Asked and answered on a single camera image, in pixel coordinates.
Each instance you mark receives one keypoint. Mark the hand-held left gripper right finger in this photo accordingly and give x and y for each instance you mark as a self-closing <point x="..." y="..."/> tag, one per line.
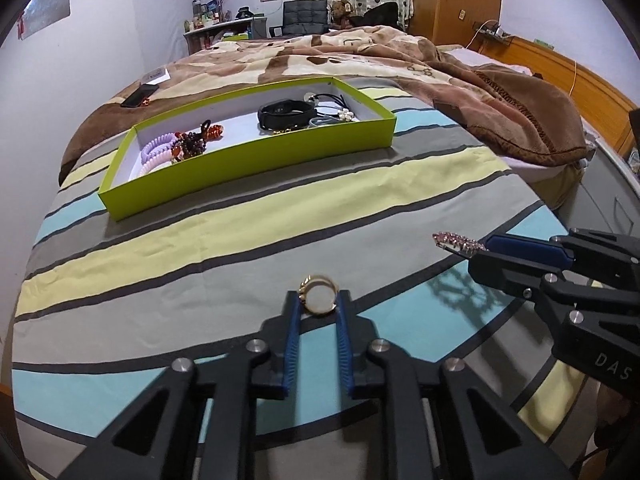
<point x="345" y="342"/>

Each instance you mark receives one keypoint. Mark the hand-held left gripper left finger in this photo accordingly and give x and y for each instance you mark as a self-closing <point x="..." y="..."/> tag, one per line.
<point x="292" y="342"/>

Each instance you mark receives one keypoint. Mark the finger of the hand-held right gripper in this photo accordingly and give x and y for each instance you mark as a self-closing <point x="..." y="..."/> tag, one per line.
<point x="505" y="272"/>
<point x="525" y="250"/>

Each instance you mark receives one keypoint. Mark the pink rhinestone brooch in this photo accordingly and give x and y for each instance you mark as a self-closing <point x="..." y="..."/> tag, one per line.
<point x="457" y="242"/>

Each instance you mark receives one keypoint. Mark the green cardboard box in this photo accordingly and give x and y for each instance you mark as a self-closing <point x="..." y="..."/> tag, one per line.
<point x="250" y="160"/>

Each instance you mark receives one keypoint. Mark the white nightstand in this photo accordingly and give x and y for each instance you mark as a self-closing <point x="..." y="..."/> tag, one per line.
<point x="612" y="195"/>

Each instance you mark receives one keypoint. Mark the striped bed sheet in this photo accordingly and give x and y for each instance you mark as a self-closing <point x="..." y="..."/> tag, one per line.
<point x="300" y="220"/>

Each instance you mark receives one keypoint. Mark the wooden headboard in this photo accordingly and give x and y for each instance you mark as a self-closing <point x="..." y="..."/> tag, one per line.
<point x="575" y="75"/>

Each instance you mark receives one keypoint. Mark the white power strip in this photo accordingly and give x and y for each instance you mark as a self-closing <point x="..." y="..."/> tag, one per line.
<point x="490" y="31"/>

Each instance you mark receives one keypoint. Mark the black smart band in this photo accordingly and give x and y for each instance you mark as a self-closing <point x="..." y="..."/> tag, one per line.
<point x="285" y="115"/>

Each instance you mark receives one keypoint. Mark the brown patterned blanket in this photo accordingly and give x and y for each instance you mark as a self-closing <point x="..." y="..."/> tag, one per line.
<point x="350" y="52"/>

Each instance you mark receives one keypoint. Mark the dark clothing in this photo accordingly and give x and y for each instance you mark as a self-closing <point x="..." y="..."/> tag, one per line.
<point x="377" y="15"/>

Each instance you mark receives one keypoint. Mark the black smartphone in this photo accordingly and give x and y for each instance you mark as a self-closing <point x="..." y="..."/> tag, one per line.
<point x="140" y="96"/>

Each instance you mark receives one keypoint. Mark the small white box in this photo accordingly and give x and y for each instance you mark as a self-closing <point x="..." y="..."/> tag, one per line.
<point x="156" y="76"/>

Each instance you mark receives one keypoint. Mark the brown teddy bear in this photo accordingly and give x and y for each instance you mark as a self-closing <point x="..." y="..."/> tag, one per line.
<point x="342" y="10"/>

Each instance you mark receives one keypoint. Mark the white desk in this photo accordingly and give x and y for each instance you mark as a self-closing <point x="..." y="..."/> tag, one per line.
<point x="220" y="32"/>

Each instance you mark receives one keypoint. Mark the grey padded chair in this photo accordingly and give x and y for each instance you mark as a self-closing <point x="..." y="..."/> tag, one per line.
<point x="305" y="15"/>

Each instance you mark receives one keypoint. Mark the black desk device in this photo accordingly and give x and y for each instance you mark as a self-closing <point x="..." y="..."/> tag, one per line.
<point x="244" y="11"/>

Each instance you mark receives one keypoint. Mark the group of bottles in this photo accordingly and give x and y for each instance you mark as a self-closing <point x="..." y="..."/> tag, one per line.
<point x="205" y="15"/>

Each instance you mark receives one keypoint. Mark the red hanging ornament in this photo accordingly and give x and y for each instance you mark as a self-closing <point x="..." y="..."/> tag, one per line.
<point x="21" y="25"/>

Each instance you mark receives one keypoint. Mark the silver wall poster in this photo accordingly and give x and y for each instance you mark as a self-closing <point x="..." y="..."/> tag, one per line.
<point x="47" y="2"/>

